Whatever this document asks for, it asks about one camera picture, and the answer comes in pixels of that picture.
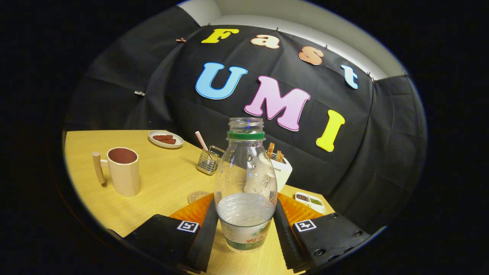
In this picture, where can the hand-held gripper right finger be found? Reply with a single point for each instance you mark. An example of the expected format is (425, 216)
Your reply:
(286, 240)

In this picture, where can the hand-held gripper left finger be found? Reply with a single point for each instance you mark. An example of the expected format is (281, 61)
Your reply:
(206, 240)

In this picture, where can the round wooden coaster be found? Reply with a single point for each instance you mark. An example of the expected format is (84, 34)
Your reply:
(195, 197)

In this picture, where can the clear plastic juice bottle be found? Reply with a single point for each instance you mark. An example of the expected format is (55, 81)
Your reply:
(244, 214)

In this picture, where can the white divided seed dish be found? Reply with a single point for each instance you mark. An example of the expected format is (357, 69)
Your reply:
(319, 208)

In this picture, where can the white toaster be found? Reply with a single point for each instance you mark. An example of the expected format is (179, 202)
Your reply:
(284, 172)

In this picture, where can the wooden table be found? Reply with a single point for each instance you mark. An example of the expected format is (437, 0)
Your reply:
(164, 183)

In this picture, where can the toasted bread slice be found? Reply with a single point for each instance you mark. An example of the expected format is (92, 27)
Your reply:
(279, 156)
(271, 149)

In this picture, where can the red checked paper straw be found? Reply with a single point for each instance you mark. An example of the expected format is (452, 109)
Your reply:
(201, 140)

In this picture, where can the red sausage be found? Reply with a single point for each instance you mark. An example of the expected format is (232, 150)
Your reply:
(162, 137)
(169, 141)

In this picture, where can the white round plate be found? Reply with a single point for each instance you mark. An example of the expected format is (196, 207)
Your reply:
(154, 140)

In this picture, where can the black backdrop cloth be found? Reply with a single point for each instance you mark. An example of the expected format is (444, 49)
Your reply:
(374, 152)

